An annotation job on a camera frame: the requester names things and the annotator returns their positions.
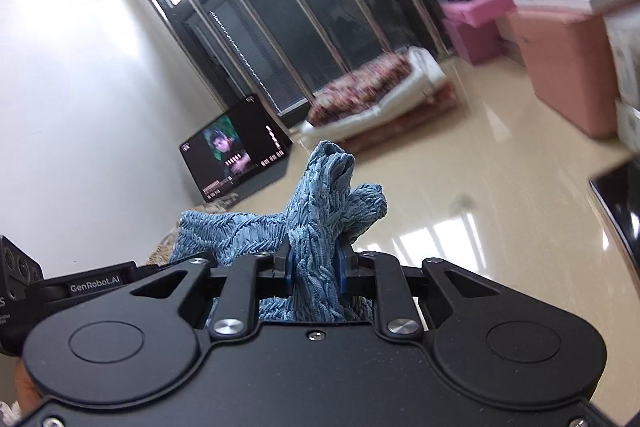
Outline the blue textured knit garment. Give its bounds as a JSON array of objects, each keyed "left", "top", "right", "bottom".
[{"left": 169, "top": 141, "right": 387, "bottom": 323}]

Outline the person's left hand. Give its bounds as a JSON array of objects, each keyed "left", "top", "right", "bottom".
[{"left": 14, "top": 359, "right": 41, "bottom": 416}]

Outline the black tablet with video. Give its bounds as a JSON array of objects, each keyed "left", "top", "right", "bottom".
[{"left": 179, "top": 93, "right": 292, "bottom": 202}]

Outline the floral folded cloth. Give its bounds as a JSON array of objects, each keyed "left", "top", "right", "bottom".
[{"left": 307, "top": 52, "right": 412, "bottom": 127}]

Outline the red patterned folded cloth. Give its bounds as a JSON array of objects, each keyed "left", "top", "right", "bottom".
[{"left": 338, "top": 83, "right": 458, "bottom": 154}]

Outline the white folded cloth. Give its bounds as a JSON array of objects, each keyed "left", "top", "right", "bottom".
[{"left": 300, "top": 46, "right": 451, "bottom": 147}]

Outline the magenta pink box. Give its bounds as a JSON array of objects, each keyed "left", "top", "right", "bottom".
[{"left": 440, "top": 0, "right": 515, "bottom": 65}]

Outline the salmon pink storage box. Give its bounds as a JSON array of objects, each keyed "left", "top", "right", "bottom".
[{"left": 508, "top": 11, "right": 618, "bottom": 140}]

